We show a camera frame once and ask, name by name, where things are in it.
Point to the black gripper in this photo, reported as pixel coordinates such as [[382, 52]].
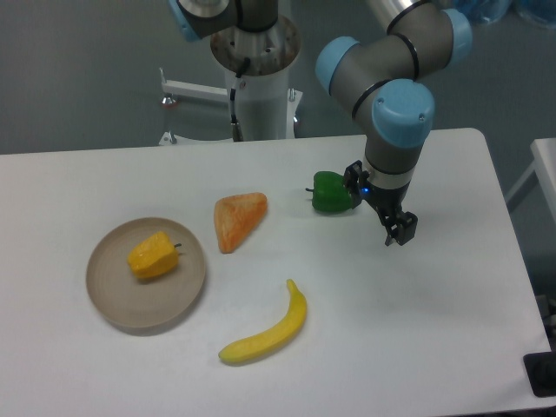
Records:
[[384, 193]]

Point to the yellow bell pepper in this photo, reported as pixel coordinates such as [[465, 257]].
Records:
[[155, 256]]

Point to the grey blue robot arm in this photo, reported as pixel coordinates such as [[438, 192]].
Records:
[[378, 84]]

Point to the green bell pepper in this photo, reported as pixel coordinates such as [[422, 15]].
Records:
[[329, 194]]

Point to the beige round plate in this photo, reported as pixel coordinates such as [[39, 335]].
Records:
[[137, 306]]

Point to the white side table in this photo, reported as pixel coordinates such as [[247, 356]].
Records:
[[540, 171]]

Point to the yellow banana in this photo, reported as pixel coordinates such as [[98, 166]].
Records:
[[270, 340]]

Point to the black device at table edge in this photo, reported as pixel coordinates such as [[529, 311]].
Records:
[[540, 370]]

